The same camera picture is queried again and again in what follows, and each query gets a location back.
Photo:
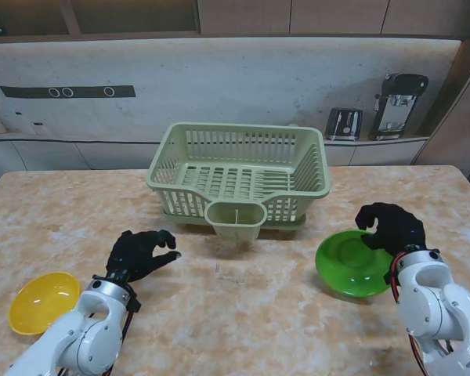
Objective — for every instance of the yellow plastic bowl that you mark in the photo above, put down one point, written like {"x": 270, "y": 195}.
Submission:
{"x": 39, "y": 305}

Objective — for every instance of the black silver coffee machine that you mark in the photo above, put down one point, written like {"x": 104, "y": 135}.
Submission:
{"x": 395, "y": 113}

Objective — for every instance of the wooden wall cabinets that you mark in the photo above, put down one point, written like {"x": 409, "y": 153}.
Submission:
{"x": 243, "y": 15}

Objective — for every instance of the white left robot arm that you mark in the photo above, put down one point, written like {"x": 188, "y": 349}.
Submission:
{"x": 94, "y": 337}

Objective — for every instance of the pale green plastic dish rack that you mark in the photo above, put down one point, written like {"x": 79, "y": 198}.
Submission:
{"x": 235, "y": 126}

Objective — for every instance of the white low counter cabinet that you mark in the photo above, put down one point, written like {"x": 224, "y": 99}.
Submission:
{"x": 102, "y": 154}

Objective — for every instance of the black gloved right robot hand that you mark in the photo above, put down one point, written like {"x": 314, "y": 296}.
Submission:
{"x": 399, "y": 231}

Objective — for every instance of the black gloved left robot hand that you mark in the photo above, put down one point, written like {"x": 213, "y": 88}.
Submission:
{"x": 133, "y": 254}

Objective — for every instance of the pale green cutlery holder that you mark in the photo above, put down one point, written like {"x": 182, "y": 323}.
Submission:
{"x": 235, "y": 231}

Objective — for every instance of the pale green drip tray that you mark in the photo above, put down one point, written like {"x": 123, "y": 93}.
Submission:
{"x": 171, "y": 220}

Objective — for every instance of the black silver toaster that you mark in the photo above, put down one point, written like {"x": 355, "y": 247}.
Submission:
{"x": 342, "y": 125}

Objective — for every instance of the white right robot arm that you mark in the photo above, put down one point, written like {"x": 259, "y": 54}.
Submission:
{"x": 427, "y": 297}

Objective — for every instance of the green plastic bowl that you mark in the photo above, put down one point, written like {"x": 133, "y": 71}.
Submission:
{"x": 348, "y": 266}

